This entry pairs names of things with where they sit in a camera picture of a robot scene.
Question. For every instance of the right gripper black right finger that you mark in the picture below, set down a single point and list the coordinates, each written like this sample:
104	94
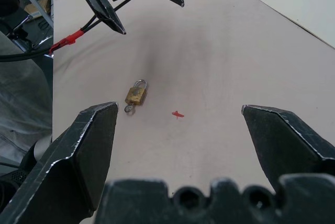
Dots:
285	145

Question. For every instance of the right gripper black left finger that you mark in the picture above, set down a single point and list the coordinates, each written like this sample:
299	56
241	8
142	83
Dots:
65	177

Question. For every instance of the silver robot torso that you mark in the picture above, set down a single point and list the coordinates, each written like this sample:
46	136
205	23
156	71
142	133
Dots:
21	90

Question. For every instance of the cardboard box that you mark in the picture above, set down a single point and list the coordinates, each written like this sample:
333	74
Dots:
39	5

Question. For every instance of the brass padlock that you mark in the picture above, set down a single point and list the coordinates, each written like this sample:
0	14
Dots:
135	96

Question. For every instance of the red tape mark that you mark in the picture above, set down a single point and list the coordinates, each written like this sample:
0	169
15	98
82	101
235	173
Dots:
178	114

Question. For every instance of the white adjoining table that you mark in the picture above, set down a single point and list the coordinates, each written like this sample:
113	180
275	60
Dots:
301	1

